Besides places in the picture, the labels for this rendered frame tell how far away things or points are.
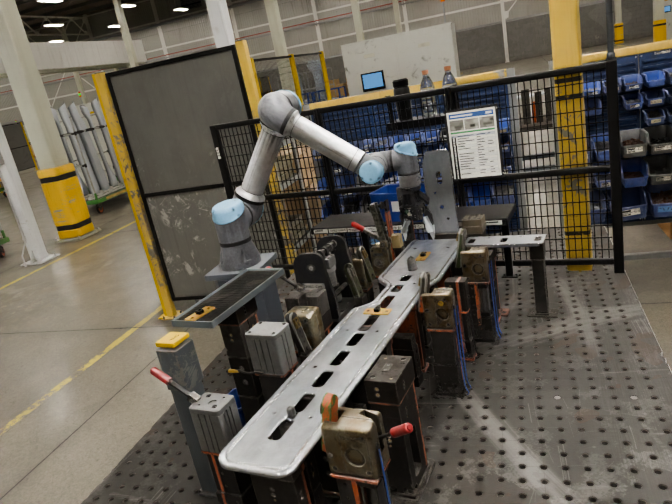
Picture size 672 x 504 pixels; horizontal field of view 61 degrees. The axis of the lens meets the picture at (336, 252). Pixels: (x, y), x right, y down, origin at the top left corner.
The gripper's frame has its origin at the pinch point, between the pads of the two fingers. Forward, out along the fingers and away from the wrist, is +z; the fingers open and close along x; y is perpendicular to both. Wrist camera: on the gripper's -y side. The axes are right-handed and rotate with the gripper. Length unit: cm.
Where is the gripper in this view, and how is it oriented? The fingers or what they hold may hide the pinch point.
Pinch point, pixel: (419, 237)
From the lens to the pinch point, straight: 212.2
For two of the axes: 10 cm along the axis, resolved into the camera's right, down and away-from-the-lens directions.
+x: 8.9, -0.2, -4.6
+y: -4.2, 3.5, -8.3
